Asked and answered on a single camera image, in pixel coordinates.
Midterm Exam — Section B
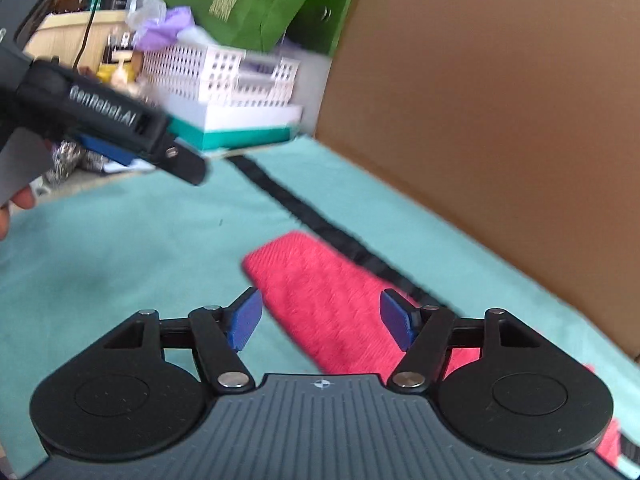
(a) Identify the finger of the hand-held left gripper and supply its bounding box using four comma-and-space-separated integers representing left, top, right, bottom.
150, 137, 209, 187
76, 132, 136, 167

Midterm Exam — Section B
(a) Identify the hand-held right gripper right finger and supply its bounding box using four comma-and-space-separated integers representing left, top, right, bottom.
379, 289, 544, 394

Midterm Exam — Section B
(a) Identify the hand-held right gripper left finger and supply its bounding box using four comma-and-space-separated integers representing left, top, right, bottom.
102, 287, 264, 394

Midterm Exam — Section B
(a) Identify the red knitted sweater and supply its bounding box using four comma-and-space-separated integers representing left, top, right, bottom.
241, 231, 622, 465

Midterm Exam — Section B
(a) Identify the person's left hand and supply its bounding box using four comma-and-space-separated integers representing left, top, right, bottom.
0, 184, 39, 242

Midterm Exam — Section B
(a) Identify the patterned grey fabric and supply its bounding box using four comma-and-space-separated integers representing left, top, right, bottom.
44, 140, 110, 187

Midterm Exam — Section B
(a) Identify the white and teal box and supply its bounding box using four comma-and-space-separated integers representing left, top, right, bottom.
159, 100, 305, 152

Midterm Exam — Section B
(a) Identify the beige wooden table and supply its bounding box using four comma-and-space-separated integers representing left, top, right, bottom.
24, 10, 132, 77

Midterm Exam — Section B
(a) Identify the teal blanket with black stripe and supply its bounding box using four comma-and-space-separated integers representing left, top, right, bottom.
0, 135, 640, 480

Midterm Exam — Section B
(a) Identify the white lattice plastic basket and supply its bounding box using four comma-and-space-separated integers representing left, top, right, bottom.
141, 41, 302, 109

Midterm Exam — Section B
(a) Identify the purple cloth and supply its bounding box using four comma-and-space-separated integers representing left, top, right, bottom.
134, 6, 197, 52

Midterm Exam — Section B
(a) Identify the clear plastic bag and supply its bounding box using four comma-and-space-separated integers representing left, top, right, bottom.
124, 0, 167, 30

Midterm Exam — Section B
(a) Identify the green paper bag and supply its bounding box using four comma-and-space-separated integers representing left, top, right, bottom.
159, 0, 365, 57

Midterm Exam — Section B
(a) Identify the large cardboard box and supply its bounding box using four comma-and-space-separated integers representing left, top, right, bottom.
314, 0, 640, 363

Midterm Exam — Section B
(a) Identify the black cable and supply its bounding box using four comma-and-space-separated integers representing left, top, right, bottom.
72, 2, 98, 70

